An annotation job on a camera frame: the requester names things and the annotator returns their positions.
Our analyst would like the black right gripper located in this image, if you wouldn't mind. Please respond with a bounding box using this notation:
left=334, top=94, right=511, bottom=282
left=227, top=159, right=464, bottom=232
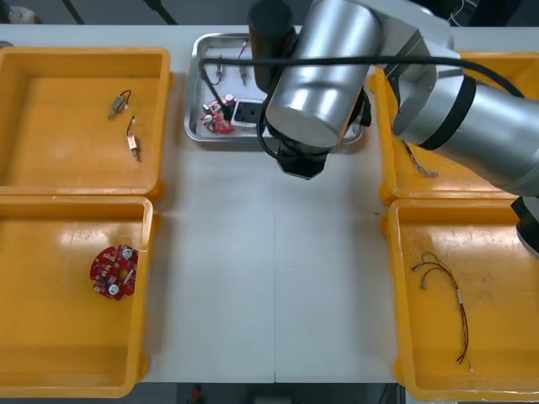
left=275, top=141, right=330, bottom=182

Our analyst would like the steel tray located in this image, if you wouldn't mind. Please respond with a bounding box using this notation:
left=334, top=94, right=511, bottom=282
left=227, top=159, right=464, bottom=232
left=183, top=32, right=366, bottom=153

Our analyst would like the blue label metal solenoid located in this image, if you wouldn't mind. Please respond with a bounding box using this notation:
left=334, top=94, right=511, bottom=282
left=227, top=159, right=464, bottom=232
left=237, top=38, right=253, bottom=87

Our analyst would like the round red circuit board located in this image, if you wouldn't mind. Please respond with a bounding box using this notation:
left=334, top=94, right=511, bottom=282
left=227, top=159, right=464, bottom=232
left=199, top=93, right=237, bottom=136
left=89, top=243, right=139, bottom=301

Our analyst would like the yellow-orange plastic bin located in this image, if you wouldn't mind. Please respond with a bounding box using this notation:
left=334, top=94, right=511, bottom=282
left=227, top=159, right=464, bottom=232
left=0, top=195, right=163, bottom=400
left=0, top=45, right=175, bottom=198
left=381, top=199, right=539, bottom=404
left=368, top=50, right=539, bottom=206

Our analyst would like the small metal solenoid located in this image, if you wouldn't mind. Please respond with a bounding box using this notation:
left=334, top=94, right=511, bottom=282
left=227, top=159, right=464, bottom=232
left=107, top=89, right=132, bottom=123
left=125, top=116, right=142, bottom=163

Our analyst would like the black stand leg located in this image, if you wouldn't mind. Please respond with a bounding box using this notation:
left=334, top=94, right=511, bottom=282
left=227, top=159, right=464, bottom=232
left=141, top=0, right=179, bottom=25
left=61, top=0, right=86, bottom=24

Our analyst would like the twisted blue-white wire harness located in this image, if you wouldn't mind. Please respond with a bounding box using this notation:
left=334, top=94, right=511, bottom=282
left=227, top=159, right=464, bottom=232
left=402, top=140, right=440, bottom=178

